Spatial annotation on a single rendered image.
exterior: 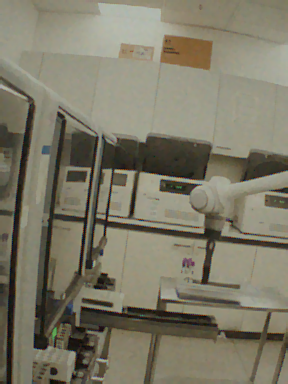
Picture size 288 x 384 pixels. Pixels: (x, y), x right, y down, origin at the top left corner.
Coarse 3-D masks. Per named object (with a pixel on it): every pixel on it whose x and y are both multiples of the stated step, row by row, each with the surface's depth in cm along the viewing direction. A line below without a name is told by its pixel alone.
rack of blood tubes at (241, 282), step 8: (184, 272) 222; (200, 272) 226; (176, 280) 220; (184, 280) 223; (192, 280) 225; (200, 280) 227; (216, 280) 217; (224, 280) 217; (232, 280) 217; (240, 280) 218; (184, 288) 219; (192, 288) 219; (200, 288) 218; (216, 288) 217; (224, 288) 217; (232, 288) 226; (240, 288) 216
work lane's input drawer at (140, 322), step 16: (80, 320) 183; (96, 320) 183; (112, 320) 183; (128, 320) 182; (144, 320) 182; (160, 320) 183; (176, 320) 183; (192, 320) 190; (208, 320) 188; (192, 336) 182; (208, 336) 182; (224, 336) 188
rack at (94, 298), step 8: (88, 288) 193; (88, 296) 184; (96, 296) 184; (104, 296) 185; (112, 296) 187; (120, 296) 189; (88, 304) 184; (96, 304) 193; (104, 304) 194; (112, 304) 194; (120, 304) 184; (120, 312) 184
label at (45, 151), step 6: (54, 114) 89; (48, 120) 85; (54, 120) 90; (42, 144) 84; (42, 150) 84; (48, 150) 89; (42, 156) 85; (48, 156) 90; (42, 162) 86; (42, 168) 86; (42, 174) 87; (42, 180) 88; (42, 186) 88; (36, 192) 84; (42, 192) 89; (36, 198) 84; (42, 198) 90; (36, 204) 85
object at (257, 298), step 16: (160, 288) 256; (176, 288) 234; (256, 288) 251; (272, 288) 254; (160, 304) 214; (192, 304) 213; (208, 304) 213; (224, 304) 213; (240, 304) 215; (256, 304) 217; (272, 304) 219; (160, 336) 214; (256, 368) 257
